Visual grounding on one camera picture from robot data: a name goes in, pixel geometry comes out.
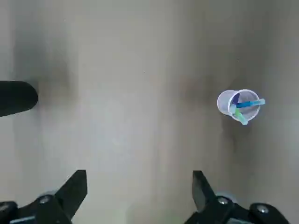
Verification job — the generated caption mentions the blue pen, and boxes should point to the blue pen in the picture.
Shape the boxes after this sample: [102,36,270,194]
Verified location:
[235,98,266,109]

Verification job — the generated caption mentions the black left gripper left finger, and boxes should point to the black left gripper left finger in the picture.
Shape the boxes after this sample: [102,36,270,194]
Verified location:
[0,169,87,224]

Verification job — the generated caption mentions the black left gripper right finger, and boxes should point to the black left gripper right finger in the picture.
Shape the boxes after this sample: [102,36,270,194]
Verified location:
[184,170,290,224]

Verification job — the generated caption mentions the green pen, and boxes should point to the green pen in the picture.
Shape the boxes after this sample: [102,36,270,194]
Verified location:
[233,109,249,126]

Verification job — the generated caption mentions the pink plastic cup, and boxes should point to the pink plastic cup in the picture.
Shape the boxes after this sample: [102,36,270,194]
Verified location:
[216,89,260,122]

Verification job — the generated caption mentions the black cylinder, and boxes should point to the black cylinder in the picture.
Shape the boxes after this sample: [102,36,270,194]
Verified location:
[0,80,39,118]

